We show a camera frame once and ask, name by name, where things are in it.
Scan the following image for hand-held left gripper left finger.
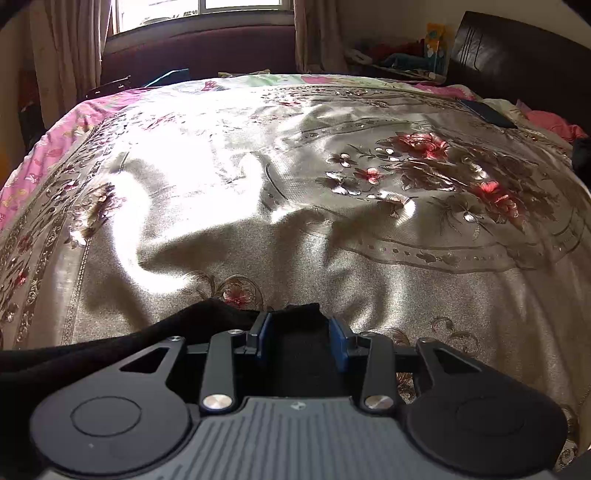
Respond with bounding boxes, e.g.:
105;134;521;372
119;311;274;414

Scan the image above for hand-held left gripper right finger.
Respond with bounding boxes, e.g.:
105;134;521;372
329;318;483;412

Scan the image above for black pants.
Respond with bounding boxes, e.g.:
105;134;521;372
0;298;361;400

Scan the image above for floral satin bedspread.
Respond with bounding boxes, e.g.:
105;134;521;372
0;80;591;467

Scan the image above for teal item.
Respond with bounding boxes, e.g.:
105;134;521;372
141;68;191;89

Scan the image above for black flat case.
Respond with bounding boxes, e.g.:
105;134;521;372
459;98;518;130

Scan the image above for pink floral bed sheet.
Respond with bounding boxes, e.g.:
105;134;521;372
0;71;481;232

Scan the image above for pile of colourful clothes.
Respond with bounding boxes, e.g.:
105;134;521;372
344;41;446;84

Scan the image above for pink cloth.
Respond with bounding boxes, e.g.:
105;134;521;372
517;99;589;144

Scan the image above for beige curtain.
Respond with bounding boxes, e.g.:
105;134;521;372
292;0;345;75
25;0;118;137

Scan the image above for dark cloth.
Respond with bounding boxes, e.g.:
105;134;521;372
571;136;591;174

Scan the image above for yellow printed package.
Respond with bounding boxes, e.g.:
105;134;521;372
424;22;453;78

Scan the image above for window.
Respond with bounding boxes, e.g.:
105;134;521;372
111;0;296;34

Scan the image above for dark wooden headboard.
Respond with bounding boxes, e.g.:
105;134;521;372
449;10;591;137

